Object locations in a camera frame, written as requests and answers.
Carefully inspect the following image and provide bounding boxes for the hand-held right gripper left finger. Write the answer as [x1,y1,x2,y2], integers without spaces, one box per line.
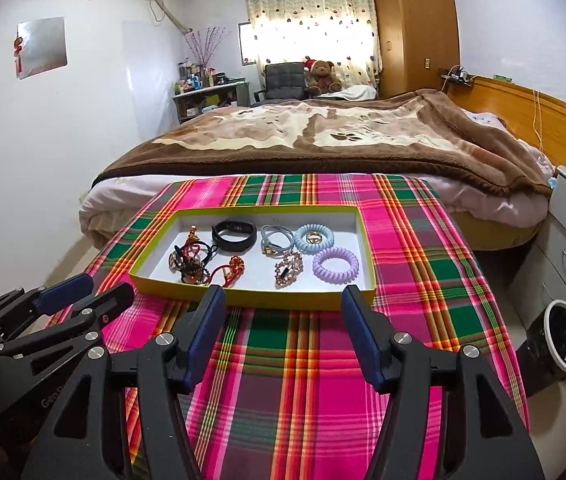
[20,284,228,480]

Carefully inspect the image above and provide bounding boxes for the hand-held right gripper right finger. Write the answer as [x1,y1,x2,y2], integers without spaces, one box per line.
[340,284,546,480]

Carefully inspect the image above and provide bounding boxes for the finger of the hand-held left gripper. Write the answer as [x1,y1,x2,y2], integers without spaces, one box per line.
[0,282,135,362]
[0,274,95,338]

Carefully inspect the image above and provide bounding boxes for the brown bead bracelet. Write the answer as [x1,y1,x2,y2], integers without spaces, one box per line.
[181,266,211,286]

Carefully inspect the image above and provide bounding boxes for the green rimmed cardboard box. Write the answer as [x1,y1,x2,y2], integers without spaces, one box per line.
[129,205,378,311]

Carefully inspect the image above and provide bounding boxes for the red cord bracelet wooden beads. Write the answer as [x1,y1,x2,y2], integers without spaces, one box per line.
[211,256,245,286]

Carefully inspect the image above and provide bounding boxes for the dark bead bracelet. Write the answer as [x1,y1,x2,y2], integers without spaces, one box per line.
[168,247,204,281]

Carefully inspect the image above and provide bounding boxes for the purple coil hair tie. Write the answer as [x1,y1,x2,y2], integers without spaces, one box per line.
[312,247,360,282]

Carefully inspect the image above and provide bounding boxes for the black fitness band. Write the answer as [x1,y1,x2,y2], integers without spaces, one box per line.
[211,219,258,252]

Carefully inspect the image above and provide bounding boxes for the silver beaded bracelet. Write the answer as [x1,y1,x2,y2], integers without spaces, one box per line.
[274,252,305,288]

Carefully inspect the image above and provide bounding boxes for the grey cord bracelet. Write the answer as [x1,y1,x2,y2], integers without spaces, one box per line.
[260,224,298,256]

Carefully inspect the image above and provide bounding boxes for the pink green plaid cloth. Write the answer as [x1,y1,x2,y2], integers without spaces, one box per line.
[46,172,531,480]

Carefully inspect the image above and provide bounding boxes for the bed with brown blanket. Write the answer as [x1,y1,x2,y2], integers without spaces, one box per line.
[79,110,550,251]

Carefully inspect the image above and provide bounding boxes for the black trash bin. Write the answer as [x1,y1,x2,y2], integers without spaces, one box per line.
[525,299,566,386]

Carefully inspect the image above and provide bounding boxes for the brown plush blanket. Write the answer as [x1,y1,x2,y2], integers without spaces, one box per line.
[92,89,554,196]

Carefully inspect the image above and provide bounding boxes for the grey nightstand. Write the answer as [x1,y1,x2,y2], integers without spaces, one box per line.
[510,166,566,331]

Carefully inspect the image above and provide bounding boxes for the cluttered desk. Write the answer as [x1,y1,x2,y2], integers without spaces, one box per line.
[172,80,251,125]

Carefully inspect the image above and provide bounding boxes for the white pillow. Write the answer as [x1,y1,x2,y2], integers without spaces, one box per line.
[330,85,379,101]

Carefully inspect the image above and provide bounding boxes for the row of desk bottles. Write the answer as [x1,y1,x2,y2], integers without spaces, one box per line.
[175,62,234,93]

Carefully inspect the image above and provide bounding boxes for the brown teddy bear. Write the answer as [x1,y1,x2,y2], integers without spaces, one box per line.
[303,57,342,95]

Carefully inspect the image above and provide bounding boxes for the grey padded chair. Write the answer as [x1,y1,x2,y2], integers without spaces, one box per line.
[250,61,309,106]

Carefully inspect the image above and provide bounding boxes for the vase of dry branches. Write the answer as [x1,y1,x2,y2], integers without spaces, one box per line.
[184,27,226,78]

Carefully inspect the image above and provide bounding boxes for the wooden headboard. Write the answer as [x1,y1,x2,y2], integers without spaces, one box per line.
[445,75,566,171]

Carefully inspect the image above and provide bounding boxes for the air conditioner pipe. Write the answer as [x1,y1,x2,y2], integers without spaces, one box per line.
[145,0,191,33]

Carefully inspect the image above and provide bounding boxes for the wooden wardrobe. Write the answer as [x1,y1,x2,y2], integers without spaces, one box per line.
[370,0,462,98]

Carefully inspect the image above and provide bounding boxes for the patterned curtain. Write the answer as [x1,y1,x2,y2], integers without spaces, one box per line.
[243,0,383,88]

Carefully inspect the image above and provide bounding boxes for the red cord bracelet gold charm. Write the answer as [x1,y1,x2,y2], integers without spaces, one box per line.
[172,224,215,263]

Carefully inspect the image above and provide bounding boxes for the blue coil hair tie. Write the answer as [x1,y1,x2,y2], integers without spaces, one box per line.
[294,224,336,253]

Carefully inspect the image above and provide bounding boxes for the silver wall poster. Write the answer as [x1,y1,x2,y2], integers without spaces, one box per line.
[16,17,69,80]

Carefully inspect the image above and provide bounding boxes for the small wall shelf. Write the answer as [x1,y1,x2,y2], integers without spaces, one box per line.
[438,66,471,86]

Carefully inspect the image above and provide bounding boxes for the orange cable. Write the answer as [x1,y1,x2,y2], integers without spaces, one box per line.
[533,89,546,153]

